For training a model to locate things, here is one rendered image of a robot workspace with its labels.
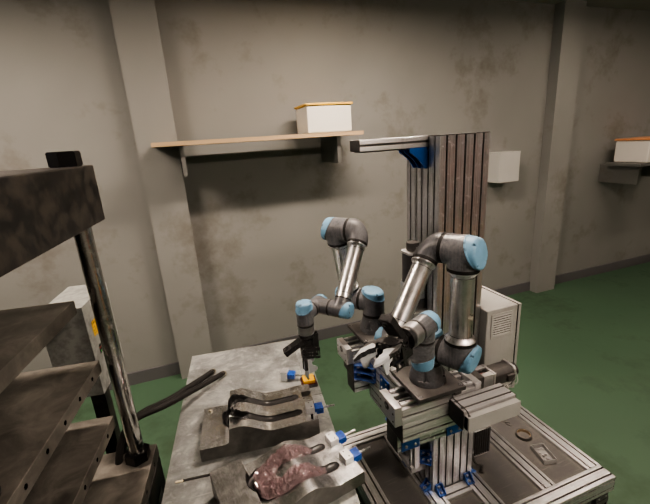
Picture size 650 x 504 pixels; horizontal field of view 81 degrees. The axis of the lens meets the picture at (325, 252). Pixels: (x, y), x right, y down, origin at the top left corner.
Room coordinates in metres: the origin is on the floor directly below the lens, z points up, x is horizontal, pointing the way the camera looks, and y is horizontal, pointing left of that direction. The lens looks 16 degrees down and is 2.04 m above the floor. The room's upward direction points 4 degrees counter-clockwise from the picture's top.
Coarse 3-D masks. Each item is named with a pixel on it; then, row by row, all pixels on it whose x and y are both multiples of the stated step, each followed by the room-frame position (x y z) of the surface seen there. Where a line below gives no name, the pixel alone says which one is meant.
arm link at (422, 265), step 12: (432, 240) 1.34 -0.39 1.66; (420, 252) 1.34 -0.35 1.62; (432, 252) 1.32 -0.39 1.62; (420, 264) 1.32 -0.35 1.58; (432, 264) 1.32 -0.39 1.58; (408, 276) 1.32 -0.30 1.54; (420, 276) 1.30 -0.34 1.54; (408, 288) 1.28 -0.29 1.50; (420, 288) 1.28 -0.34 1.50; (408, 300) 1.25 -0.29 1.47; (396, 312) 1.24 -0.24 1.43; (408, 312) 1.23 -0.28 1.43
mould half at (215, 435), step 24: (216, 408) 1.52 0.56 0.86; (240, 408) 1.41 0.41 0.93; (264, 408) 1.46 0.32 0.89; (288, 408) 1.45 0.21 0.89; (216, 432) 1.36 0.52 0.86; (240, 432) 1.30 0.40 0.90; (264, 432) 1.32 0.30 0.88; (288, 432) 1.34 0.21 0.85; (312, 432) 1.36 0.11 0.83; (216, 456) 1.28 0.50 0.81
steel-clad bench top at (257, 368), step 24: (192, 360) 2.06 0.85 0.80; (216, 360) 2.04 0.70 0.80; (240, 360) 2.02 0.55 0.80; (264, 360) 2.01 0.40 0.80; (288, 360) 1.99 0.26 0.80; (216, 384) 1.80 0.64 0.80; (240, 384) 1.78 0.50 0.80; (264, 384) 1.77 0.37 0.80; (288, 384) 1.76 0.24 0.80; (192, 408) 1.61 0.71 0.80; (192, 432) 1.44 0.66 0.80; (192, 456) 1.30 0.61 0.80; (240, 456) 1.29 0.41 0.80; (168, 480) 1.19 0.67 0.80; (192, 480) 1.18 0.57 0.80
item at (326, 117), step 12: (300, 108) 3.33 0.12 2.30; (312, 108) 3.18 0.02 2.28; (324, 108) 3.21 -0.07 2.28; (336, 108) 3.24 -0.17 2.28; (348, 108) 3.28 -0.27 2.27; (300, 120) 3.34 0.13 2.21; (312, 120) 3.18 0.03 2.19; (324, 120) 3.21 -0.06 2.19; (336, 120) 3.24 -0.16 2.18; (348, 120) 3.28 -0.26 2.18; (300, 132) 3.36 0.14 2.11; (312, 132) 3.18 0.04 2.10; (324, 132) 3.22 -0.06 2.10
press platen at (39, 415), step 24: (24, 384) 1.16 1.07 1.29; (48, 384) 1.15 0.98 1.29; (72, 384) 1.14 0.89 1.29; (0, 408) 1.03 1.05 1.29; (24, 408) 1.02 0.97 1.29; (48, 408) 1.02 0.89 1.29; (72, 408) 1.03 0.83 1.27; (0, 432) 0.92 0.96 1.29; (24, 432) 0.92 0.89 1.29; (48, 432) 0.91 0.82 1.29; (0, 456) 0.83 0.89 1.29; (24, 456) 0.82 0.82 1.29; (48, 456) 0.86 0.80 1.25; (0, 480) 0.75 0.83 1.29; (24, 480) 0.75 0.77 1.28
